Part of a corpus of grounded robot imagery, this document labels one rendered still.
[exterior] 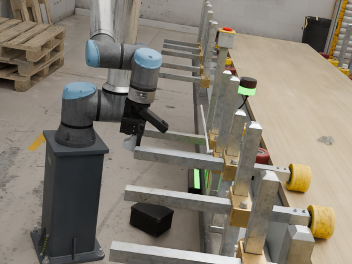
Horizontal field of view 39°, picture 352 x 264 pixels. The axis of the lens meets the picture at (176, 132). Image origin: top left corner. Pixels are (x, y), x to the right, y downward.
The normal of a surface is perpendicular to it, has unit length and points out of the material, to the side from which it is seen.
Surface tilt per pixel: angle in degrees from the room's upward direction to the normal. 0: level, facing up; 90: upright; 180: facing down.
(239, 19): 90
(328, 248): 0
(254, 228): 90
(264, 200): 90
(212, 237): 0
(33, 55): 90
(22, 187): 0
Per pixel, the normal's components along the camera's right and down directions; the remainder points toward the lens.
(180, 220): 0.15, -0.92
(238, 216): -0.02, 0.36
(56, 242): 0.43, 0.38
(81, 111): 0.21, 0.39
